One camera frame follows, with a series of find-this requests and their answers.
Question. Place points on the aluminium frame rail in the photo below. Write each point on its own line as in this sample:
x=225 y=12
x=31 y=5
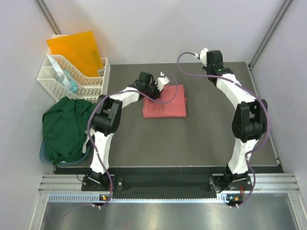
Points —
x=261 y=183

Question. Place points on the teal plastic basin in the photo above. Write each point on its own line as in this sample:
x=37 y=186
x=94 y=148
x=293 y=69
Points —
x=47 y=160

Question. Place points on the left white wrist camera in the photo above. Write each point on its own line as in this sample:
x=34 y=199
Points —
x=162 y=81

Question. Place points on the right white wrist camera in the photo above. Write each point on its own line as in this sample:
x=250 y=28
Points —
x=202 y=56

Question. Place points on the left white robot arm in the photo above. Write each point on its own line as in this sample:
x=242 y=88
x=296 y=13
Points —
x=107 y=114

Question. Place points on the orange plastic folder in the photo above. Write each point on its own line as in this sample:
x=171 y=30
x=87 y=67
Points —
x=80 y=50

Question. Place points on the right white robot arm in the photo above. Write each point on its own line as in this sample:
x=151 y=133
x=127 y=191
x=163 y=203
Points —
x=249 y=122

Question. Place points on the pink t shirt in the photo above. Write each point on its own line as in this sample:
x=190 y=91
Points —
x=175 y=108

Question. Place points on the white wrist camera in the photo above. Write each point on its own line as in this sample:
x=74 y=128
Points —
x=162 y=81
x=202 y=56

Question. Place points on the light blue items in organizer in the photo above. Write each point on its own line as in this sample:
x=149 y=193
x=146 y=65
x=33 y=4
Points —
x=63 y=75

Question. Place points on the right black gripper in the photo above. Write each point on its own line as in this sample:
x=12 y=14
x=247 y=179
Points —
x=205 y=68

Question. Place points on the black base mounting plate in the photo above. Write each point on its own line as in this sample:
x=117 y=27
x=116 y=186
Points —
x=147 y=184

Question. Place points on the white slotted cable duct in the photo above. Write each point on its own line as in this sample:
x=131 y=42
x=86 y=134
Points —
x=100 y=198

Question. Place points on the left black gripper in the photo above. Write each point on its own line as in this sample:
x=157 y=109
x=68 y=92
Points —
x=154 y=84

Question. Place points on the white perforated file organizer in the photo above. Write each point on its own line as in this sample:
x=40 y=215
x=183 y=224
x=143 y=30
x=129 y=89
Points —
x=74 y=68

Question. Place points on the green t shirt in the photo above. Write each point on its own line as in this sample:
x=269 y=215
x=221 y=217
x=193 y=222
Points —
x=64 y=128

